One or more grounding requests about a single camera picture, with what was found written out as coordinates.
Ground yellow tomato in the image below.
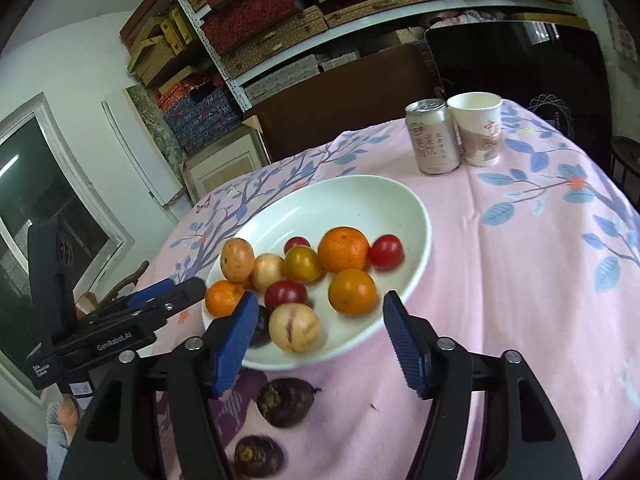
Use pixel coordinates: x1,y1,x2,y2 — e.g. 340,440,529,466
284,246,323,284

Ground white framed window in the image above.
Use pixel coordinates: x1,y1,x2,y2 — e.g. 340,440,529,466
0,92,131,401

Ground black panel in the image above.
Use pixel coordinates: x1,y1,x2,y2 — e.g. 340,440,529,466
425,20,613,161

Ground stack of red patterned boxes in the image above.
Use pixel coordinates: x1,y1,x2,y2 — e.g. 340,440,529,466
202,0,306,56

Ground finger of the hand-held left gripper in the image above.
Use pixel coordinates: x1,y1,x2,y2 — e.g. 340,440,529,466
127,277,207,328
102,280,176,313

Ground small orange mandarin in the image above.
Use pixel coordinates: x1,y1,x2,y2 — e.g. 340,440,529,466
205,280,248,318

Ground large red yellow fruit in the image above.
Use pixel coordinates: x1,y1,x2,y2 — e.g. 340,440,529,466
268,303,321,354

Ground pale yellow fruit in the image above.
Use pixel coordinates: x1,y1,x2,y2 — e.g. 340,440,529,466
251,254,286,292

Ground white oval plate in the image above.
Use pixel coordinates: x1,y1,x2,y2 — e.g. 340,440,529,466
201,175,432,372

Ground brown wooden board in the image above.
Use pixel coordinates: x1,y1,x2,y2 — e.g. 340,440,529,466
242,45,441,161

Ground large orange mandarin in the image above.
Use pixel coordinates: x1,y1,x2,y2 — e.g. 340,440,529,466
318,227,370,274

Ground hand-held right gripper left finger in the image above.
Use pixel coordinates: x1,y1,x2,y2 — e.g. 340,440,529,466
59,291,261,480

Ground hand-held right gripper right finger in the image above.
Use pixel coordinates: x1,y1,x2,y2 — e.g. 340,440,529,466
382,290,583,480

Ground wooden chair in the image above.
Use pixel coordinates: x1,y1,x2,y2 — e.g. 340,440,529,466
75,260,151,318

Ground person's left forearm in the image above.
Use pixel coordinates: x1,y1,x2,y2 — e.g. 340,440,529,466
46,394,85,480

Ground pink drink can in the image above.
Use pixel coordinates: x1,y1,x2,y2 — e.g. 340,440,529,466
405,99,462,176

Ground pink printed tablecloth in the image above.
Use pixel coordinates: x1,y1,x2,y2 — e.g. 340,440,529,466
145,100,640,480

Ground printed paper cup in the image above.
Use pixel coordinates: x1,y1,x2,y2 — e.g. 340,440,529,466
446,92,503,167

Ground wooden picture frame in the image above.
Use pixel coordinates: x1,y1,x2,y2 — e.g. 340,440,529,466
180,125,271,201

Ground white metal shelf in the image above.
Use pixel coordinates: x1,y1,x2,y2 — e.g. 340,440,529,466
165,0,591,111

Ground tan round fruit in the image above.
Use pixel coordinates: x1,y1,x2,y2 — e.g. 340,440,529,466
221,238,256,283

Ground dark red round fruit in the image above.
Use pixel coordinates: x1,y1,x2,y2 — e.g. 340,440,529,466
264,280,308,313

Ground white board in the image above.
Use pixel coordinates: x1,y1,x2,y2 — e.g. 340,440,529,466
102,85,186,206

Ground black stool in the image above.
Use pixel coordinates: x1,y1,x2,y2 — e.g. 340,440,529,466
610,135,640,191

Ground stack of blue patterned boxes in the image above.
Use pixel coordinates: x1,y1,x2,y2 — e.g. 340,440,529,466
160,85,241,153

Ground round amber orange fruit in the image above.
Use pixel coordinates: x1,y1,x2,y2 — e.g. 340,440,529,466
328,268,378,316

